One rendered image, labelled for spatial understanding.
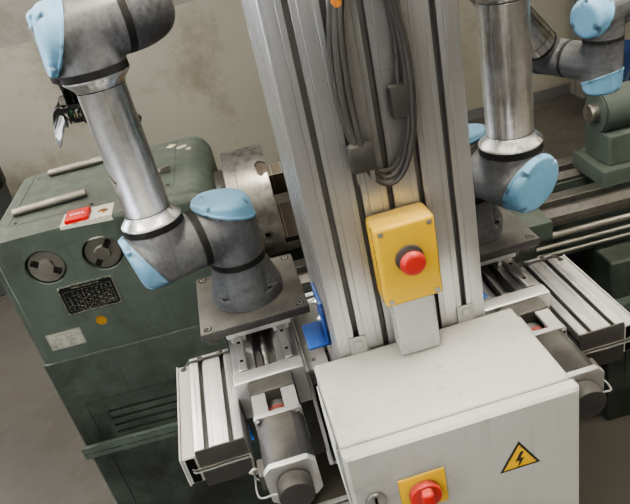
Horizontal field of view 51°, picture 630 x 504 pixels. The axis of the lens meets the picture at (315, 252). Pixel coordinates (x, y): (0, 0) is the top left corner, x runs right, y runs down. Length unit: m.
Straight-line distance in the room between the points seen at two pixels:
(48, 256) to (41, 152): 3.12
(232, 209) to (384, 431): 0.54
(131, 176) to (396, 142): 0.51
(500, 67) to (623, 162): 1.15
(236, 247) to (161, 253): 0.15
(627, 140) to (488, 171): 1.04
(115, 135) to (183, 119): 3.60
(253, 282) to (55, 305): 0.73
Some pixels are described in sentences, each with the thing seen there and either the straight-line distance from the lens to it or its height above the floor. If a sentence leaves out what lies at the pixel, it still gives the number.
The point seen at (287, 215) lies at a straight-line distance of 1.98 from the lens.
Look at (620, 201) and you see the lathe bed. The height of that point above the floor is 0.85.
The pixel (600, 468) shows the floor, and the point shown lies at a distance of 2.51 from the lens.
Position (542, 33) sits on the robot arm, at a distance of 1.44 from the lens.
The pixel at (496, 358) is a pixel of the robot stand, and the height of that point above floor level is 1.23.
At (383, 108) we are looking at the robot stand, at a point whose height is 1.61.
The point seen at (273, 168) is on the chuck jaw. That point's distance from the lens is 1.89.
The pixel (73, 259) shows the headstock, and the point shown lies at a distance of 1.82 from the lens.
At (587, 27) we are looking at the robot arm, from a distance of 1.38.
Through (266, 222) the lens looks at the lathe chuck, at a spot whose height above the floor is 1.07.
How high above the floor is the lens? 1.90
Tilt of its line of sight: 30 degrees down
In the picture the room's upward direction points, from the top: 13 degrees counter-clockwise
